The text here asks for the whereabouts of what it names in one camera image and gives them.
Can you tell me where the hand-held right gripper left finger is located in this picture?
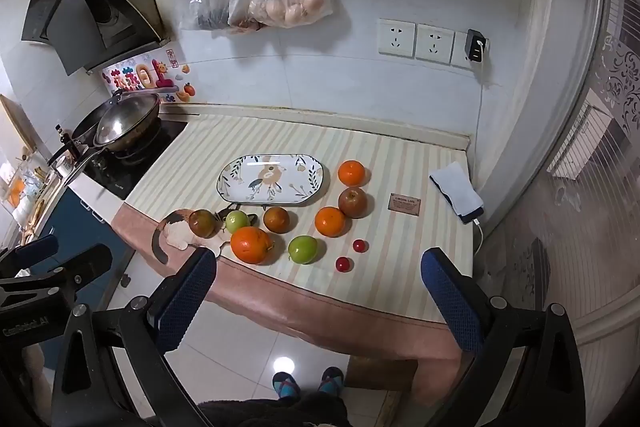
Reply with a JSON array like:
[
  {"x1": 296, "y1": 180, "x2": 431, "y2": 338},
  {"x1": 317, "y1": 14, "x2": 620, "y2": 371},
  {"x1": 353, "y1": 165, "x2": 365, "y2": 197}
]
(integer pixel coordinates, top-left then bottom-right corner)
[{"x1": 52, "y1": 248, "x2": 218, "y2": 427}]

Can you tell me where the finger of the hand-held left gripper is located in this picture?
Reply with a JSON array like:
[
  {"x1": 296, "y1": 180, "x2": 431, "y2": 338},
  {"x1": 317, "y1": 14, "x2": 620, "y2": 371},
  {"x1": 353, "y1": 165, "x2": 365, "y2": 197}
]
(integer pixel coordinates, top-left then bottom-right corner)
[
  {"x1": 0, "y1": 243, "x2": 113, "y2": 303},
  {"x1": 0, "y1": 234, "x2": 60, "y2": 270}
]

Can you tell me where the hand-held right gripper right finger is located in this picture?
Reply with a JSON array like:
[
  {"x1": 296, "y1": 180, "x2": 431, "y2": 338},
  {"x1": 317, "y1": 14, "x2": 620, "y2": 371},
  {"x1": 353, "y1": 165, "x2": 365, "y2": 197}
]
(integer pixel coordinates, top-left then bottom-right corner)
[{"x1": 420, "y1": 247, "x2": 586, "y2": 427}]

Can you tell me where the dark red apple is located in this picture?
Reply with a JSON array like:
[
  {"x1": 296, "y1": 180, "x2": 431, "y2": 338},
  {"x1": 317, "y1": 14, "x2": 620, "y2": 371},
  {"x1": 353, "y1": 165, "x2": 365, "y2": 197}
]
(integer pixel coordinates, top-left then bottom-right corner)
[
  {"x1": 337, "y1": 187, "x2": 369, "y2": 219},
  {"x1": 188, "y1": 209, "x2": 218, "y2": 238},
  {"x1": 263, "y1": 206, "x2": 291, "y2": 234}
]

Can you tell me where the large orange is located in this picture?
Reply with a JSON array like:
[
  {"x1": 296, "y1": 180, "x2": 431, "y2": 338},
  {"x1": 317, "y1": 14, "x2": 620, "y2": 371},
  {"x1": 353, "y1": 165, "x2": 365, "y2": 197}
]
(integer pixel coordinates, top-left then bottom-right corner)
[{"x1": 230, "y1": 226, "x2": 272, "y2": 265}]

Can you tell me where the green apple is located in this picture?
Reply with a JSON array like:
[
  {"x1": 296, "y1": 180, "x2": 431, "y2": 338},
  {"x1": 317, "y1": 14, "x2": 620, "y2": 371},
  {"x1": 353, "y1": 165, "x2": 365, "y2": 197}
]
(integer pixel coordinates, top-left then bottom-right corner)
[
  {"x1": 287, "y1": 235, "x2": 319, "y2": 264},
  {"x1": 225, "y1": 210, "x2": 251, "y2": 234}
]

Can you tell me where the small orange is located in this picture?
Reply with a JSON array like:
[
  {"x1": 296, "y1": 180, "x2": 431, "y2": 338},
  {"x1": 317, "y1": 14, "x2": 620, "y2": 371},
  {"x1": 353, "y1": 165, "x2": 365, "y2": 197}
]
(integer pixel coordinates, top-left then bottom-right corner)
[
  {"x1": 337, "y1": 160, "x2": 367, "y2": 186},
  {"x1": 314, "y1": 206, "x2": 348, "y2": 238}
]

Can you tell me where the floral oval ceramic plate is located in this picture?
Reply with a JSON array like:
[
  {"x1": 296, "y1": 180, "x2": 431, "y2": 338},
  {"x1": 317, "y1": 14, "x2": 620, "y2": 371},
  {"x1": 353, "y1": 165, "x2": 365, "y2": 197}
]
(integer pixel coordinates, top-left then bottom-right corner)
[{"x1": 216, "y1": 154, "x2": 332, "y2": 206}]

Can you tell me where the blue base cabinet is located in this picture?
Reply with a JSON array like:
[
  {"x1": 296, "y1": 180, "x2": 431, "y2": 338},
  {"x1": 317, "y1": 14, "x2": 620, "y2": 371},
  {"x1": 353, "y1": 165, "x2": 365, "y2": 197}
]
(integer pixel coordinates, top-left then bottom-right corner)
[{"x1": 30, "y1": 192, "x2": 133, "y2": 323}]

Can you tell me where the cluttered kitchen rack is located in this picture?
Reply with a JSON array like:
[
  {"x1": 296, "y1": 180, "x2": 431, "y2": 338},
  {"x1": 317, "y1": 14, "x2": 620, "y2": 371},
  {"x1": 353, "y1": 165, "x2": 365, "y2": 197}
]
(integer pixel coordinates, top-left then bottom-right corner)
[{"x1": 0, "y1": 147, "x2": 66, "y2": 248}]

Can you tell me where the striped tablecloth with pink border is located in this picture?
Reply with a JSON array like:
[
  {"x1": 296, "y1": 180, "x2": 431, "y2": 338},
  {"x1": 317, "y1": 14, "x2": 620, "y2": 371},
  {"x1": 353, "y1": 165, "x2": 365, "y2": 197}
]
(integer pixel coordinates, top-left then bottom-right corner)
[{"x1": 111, "y1": 113, "x2": 476, "y2": 403}]

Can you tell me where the black glass stove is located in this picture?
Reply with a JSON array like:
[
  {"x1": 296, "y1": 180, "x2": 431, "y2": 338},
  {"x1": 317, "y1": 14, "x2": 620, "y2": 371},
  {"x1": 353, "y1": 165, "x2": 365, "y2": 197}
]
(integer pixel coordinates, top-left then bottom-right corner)
[{"x1": 80, "y1": 119, "x2": 188, "y2": 201}]

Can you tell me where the brown cloth label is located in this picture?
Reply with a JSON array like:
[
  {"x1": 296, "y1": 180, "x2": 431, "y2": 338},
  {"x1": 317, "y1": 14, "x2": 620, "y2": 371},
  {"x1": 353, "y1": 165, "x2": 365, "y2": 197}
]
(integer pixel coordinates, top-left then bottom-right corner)
[{"x1": 389, "y1": 193, "x2": 422, "y2": 215}]

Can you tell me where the black frying pan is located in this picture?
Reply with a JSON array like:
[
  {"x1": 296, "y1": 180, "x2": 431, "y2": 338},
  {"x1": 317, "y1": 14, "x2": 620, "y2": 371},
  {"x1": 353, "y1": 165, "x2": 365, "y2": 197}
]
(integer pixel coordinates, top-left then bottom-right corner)
[{"x1": 47, "y1": 89, "x2": 126, "y2": 168}]

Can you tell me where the person's dark fuzzy clothing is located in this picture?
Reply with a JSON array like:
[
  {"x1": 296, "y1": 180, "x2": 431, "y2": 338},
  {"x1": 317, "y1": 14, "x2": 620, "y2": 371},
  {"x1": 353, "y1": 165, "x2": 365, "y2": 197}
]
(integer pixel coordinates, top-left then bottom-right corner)
[{"x1": 197, "y1": 391, "x2": 349, "y2": 427}]

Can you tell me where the steel wok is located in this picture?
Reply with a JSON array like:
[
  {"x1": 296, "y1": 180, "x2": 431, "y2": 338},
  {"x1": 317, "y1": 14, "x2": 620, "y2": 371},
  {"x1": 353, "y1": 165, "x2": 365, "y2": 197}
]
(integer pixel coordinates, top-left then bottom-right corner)
[{"x1": 62, "y1": 92, "x2": 162, "y2": 188}]

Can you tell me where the frosted patterned glass door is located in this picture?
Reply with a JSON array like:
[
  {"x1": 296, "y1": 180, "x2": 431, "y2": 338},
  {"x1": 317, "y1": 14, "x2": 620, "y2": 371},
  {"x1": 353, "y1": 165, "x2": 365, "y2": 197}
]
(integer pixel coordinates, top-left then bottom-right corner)
[{"x1": 500, "y1": 0, "x2": 640, "y2": 427}]

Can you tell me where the black range hood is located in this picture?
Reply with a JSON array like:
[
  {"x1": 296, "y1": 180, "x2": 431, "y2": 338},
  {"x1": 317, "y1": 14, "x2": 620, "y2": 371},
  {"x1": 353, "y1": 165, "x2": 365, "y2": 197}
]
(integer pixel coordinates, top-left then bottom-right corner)
[{"x1": 21, "y1": 0, "x2": 171, "y2": 78}]

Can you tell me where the pile of brown eggs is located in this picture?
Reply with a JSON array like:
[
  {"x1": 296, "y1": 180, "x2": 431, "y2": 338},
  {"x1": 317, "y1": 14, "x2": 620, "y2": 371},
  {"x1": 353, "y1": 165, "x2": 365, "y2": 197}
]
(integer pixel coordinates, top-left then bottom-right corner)
[{"x1": 248, "y1": 0, "x2": 327, "y2": 28}]

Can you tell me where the colourful wall sticker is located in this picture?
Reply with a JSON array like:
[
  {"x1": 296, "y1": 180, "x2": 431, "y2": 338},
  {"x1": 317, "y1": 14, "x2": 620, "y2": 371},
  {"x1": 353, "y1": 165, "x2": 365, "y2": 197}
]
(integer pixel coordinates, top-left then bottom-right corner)
[{"x1": 102, "y1": 49, "x2": 193, "y2": 104}]

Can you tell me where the white charging cable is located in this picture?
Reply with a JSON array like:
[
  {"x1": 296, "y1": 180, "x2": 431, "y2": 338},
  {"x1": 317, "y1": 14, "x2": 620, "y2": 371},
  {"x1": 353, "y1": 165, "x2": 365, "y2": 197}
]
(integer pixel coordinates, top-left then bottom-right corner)
[{"x1": 470, "y1": 61, "x2": 488, "y2": 255}]

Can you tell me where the white wall socket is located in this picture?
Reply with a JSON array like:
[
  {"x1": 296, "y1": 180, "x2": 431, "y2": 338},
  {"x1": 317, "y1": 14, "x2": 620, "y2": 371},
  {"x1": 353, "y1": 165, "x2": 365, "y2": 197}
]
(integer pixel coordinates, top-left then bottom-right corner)
[
  {"x1": 415, "y1": 24, "x2": 455, "y2": 64},
  {"x1": 377, "y1": 19, "x2": 417, "y2": 58},
  {"x1": 451, "y1": 31, "x2": 488, "y2": 68}
]

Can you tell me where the black wall charger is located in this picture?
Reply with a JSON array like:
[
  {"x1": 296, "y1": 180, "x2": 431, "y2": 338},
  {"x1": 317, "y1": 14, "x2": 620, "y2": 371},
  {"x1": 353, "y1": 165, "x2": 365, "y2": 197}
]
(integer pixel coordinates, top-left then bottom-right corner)
[{"x1": 466, "y1": 29, "x2": 489, "y2": 64}]

